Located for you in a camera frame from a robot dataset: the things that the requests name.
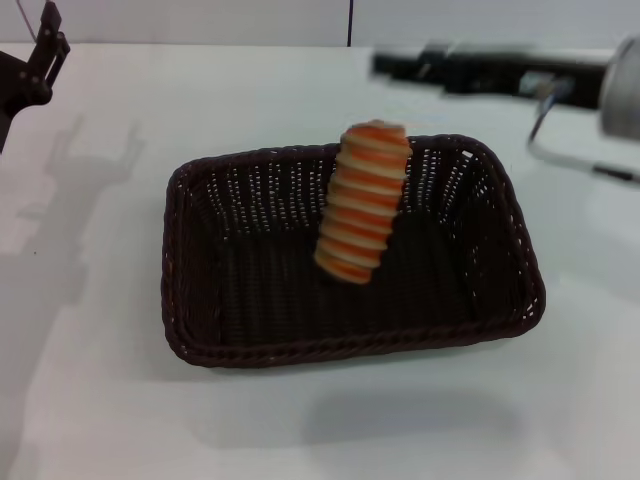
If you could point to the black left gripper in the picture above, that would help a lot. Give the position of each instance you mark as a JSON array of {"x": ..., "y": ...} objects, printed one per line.
[{"x": 17, "y": 80}]

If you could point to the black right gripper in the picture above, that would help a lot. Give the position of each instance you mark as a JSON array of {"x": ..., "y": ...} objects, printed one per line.
[{"x": 500, "y": 67}]

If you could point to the orange striped bread roll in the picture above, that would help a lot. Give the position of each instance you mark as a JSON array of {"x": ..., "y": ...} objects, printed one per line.
[{"x": 362, "y": 205}]

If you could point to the dark brown woven basket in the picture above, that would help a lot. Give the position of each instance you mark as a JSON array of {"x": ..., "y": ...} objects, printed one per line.
[{"x": 280, "y": 300}]

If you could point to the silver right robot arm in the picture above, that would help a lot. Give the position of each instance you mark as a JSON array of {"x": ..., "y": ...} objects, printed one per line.
[{"x": 622, "y": 85}]

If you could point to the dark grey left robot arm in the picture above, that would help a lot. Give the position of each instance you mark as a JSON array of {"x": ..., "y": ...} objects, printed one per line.
[{"x": 5, "y": 127}]

